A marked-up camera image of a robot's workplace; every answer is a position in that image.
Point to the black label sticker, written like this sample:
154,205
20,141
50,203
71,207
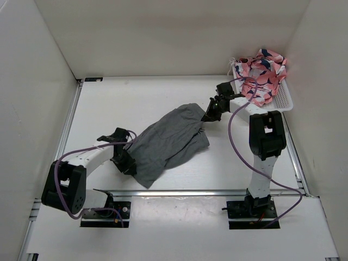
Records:
93,79

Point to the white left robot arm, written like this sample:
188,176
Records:
65,187

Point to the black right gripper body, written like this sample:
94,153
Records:
223,111

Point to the white plastic basket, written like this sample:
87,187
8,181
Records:
281,102

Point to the pink patterned shorts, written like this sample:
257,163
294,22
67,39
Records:
259,77

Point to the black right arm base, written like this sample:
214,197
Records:
251,214

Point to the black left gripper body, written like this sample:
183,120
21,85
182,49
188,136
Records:
123,150

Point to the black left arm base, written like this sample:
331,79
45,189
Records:
108,218

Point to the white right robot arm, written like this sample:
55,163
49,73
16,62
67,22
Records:
266,140

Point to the grey shorts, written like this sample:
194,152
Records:
168,143

